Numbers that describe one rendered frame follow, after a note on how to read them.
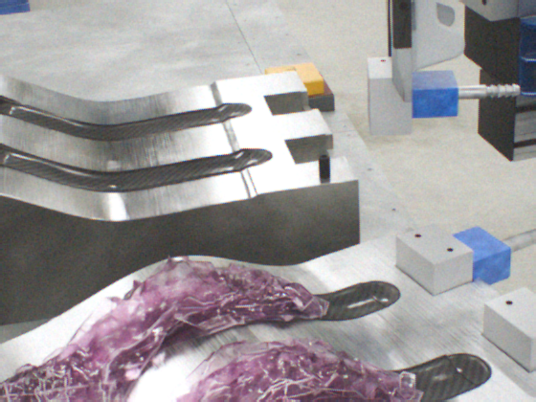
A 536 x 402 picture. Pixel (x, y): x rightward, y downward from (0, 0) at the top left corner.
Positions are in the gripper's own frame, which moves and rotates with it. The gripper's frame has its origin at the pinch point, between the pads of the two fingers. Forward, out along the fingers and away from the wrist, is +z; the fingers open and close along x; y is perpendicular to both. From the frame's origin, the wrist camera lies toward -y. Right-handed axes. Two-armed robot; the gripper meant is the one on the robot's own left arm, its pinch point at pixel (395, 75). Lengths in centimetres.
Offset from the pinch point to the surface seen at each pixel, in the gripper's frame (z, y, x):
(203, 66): 15, -23, 44
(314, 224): 9.7, -7.5, -8.4
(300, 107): 7.8, -8.9, 12.1
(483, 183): 95, 32, 159
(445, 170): 95, 23, 167
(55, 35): 15, -46, 60
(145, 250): 9.7, -21.6, -11.6
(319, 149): 7.5, -7.0, 1.4
